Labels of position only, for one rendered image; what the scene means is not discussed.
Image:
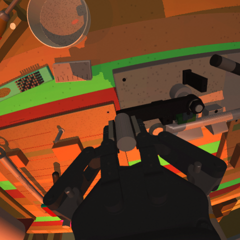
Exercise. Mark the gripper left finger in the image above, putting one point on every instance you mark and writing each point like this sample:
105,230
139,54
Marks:
109,159

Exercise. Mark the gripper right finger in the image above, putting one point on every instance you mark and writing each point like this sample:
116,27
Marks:
187,150

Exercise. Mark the black lever with grey grip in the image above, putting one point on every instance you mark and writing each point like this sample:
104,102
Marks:
124,131

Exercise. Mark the grey holder plate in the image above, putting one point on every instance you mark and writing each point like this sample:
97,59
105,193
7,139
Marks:
150,84

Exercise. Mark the small green block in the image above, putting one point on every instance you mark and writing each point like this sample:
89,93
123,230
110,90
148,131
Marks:
184,119

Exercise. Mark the grey metal rod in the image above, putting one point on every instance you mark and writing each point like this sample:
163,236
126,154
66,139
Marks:
211,117

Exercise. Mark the orange peg board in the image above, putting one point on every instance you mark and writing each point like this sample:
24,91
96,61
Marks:
84,123

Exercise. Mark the large orange block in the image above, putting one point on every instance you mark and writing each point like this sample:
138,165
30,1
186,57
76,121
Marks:
66,150

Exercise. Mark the grey peg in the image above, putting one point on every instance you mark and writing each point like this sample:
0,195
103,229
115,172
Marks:
59,134

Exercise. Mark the dark peg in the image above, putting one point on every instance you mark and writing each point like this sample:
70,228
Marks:
55,177

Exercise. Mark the grey round boss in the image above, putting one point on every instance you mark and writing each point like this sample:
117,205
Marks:
179,91

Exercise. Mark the black block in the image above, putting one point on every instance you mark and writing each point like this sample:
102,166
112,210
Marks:
195,80

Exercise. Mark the red strip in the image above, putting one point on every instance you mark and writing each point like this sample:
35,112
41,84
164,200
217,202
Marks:
56,108

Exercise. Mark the green mat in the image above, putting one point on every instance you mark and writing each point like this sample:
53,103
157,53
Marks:
75,88

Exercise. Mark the small orange block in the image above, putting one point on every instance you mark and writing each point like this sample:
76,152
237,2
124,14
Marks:
18,159

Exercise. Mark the long grey tube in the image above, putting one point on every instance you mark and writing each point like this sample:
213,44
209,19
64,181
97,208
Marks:
18,174

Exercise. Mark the grey marked gauge block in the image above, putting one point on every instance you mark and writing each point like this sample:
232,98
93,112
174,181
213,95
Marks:
71,72

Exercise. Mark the green comb plate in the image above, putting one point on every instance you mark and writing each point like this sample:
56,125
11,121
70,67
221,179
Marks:
28,82

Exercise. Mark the grey round dish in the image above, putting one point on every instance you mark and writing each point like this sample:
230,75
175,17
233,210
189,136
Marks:
60,22

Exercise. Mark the grey bracket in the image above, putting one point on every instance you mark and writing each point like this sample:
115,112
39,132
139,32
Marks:
215,120

